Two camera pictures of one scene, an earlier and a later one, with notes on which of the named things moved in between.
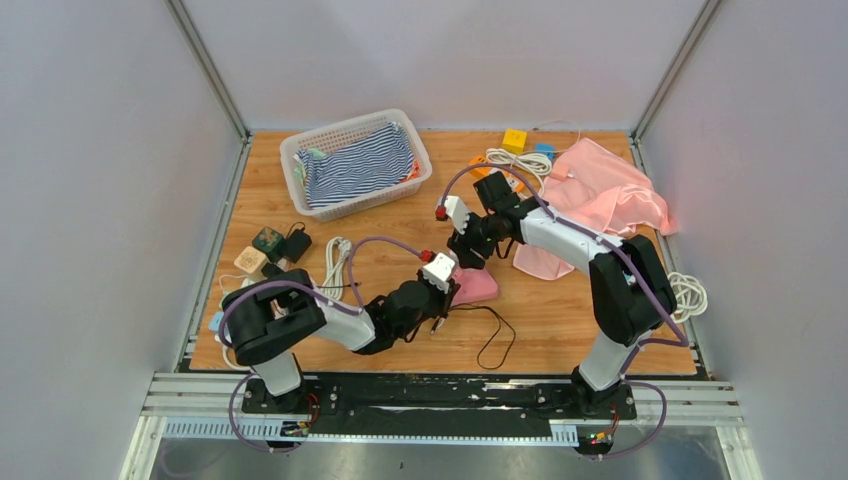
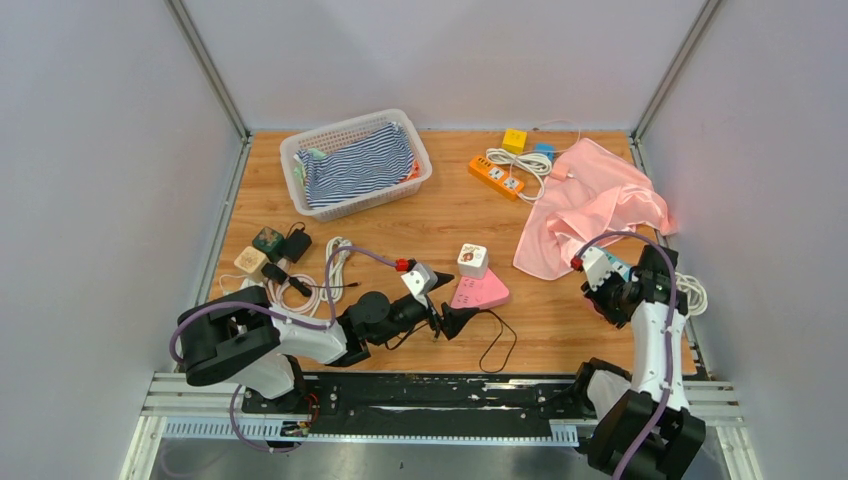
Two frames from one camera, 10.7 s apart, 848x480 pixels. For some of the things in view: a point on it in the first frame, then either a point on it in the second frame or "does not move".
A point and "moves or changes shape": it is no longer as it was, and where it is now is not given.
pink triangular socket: x=475 y=285 moves or changes shape
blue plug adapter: x=545 y=148 does not move
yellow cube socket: x=515 y=140 does not move
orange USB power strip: x=514 y=181 does not move
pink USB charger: x=559 y=171 does not move
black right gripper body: x=480 y=238 → x=608 y=297
